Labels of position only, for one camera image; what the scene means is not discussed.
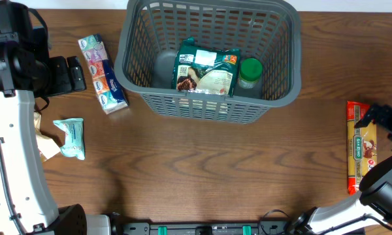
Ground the green coffee bean bag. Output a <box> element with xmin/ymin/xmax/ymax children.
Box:
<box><xmin>172</xmin><ymin>37</ymin><xmax>241</xmax><ymax>96</ymax></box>

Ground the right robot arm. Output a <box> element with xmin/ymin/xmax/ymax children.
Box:
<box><xmin>286</xmin><ymin>101</ymin><xmax>392</xmax><ymax>234</ymax></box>

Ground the Kleenex tissue multipack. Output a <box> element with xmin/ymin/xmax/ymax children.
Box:
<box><xmin>78</xmin><ymin>34</ymin><xmax>129</xmax><ymax>114</ymax></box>

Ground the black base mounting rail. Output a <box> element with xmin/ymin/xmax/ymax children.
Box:
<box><xmin>109</xmin><ymin>213</ymin><xmax>294</xmax><ymax>235</ymax></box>

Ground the San Remo spaghetti packet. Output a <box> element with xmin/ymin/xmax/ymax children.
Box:
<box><xmin>346</xmin><ymin>101</ymin><xmax>378</xmax><ymax>195</ymax></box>

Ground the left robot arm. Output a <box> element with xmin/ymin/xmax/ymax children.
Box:
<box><xmin>0</xmin><ymin>1</ymin><xmax>87</xmax><ymax>234</ymax></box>

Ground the teal wet wipes pack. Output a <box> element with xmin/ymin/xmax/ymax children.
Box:
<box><xmin>53</xmin><ymin>117</ymin><xmax>85</xmax><ymax>161</ymax></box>

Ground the green lid glass jar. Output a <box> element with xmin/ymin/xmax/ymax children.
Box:
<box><xmin>238</xmin><ymin>58</ymin><xmax>263</xmax><ymax>89</ymax></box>

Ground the beige crumpled snack bag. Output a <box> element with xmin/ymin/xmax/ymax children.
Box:
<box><xmin>33</xmin><ymin>112</ymin><xmax>60</xmax><ymax>162</ymax></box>

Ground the grey plastic basket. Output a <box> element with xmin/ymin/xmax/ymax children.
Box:
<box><xmin>114</xmin><ymin>0</ymin><xmax>302</xmax><ymax>123</ymax></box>

